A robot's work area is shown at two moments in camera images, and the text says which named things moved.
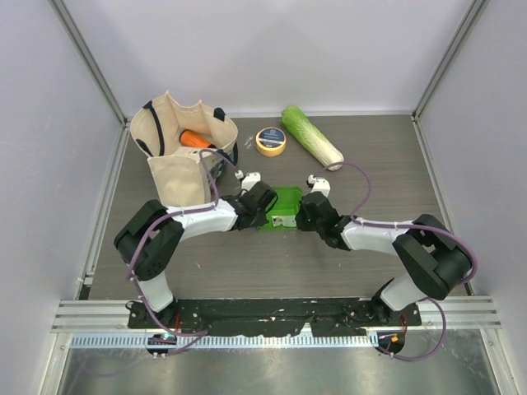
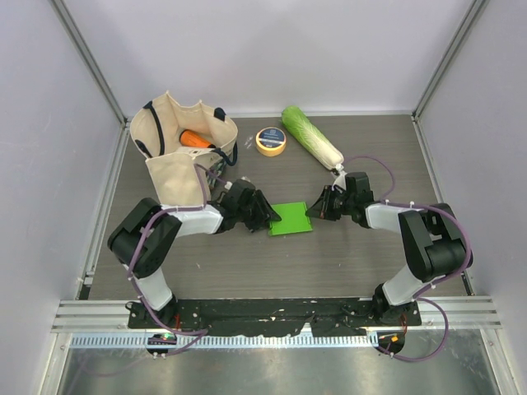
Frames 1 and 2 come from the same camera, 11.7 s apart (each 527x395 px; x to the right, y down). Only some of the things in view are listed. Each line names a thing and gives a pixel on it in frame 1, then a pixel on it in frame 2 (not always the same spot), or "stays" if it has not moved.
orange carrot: x=188 y=137 stays
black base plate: x=271 y=318 stays
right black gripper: x=300 y=222 → x=323 y=209
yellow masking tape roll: x=270 y=141 stays
